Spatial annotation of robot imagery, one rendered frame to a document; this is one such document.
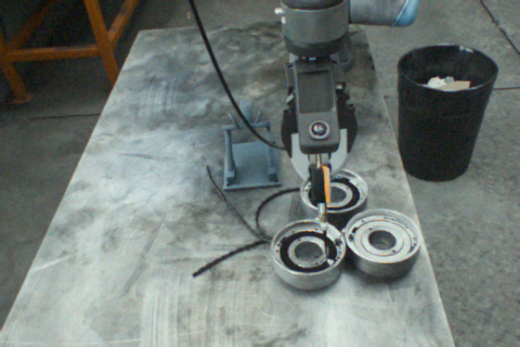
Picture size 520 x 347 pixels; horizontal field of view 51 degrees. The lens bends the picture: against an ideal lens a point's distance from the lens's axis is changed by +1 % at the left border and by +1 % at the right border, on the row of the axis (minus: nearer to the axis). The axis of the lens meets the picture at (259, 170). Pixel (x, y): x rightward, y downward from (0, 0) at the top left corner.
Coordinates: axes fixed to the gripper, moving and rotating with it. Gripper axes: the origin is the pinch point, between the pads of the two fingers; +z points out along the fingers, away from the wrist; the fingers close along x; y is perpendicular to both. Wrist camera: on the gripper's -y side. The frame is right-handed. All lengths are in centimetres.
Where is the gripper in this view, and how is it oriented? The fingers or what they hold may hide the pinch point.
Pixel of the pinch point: (319, 175)
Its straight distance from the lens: 73.8
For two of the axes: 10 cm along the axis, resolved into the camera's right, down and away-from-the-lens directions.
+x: -10.0, 0.8, 0.4
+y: -0.2, -6.3, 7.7
